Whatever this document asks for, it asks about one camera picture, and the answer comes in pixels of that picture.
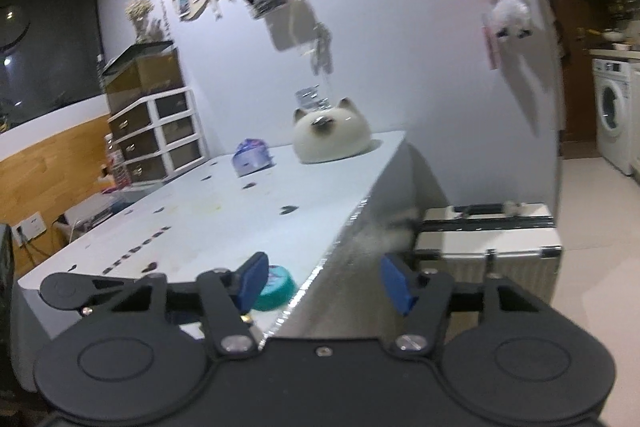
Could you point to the white sheep plush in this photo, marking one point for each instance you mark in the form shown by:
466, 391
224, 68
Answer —
510, 17

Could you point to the white power outlet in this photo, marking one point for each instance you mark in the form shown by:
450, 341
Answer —
30, 227

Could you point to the white drawer unit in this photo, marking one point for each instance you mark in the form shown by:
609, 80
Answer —
165, 142

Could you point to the brown wooden door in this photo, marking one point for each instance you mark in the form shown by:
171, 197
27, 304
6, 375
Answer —
575, 72

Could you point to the dried flowers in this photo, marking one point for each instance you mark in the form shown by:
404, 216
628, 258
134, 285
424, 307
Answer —
140, 14

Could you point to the blue white tissue pack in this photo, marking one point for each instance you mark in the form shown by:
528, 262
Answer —
252, 157

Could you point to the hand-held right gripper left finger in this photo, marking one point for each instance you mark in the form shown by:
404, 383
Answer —
252, 279

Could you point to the cat shaped ornament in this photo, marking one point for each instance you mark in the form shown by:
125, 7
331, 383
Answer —
330, 142

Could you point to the white ribbed suitcase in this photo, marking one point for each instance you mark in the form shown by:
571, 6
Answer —
510, 257

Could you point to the white washing machine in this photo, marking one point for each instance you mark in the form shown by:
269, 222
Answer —
612, 107

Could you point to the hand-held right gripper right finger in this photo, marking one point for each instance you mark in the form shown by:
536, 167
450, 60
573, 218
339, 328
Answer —
397, 282

